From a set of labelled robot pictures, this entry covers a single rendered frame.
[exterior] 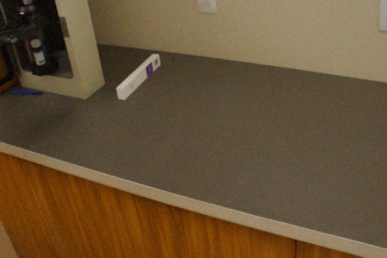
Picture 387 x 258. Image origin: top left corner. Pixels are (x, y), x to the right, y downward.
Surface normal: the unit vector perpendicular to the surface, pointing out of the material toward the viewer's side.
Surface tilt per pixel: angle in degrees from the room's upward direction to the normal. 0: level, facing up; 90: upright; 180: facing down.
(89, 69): 90
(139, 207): 90
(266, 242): 90
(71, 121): 0
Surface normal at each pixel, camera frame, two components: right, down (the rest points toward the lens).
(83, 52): 0.88, 0.17
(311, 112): -0.11, -0.84
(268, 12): -0.46, 0.51
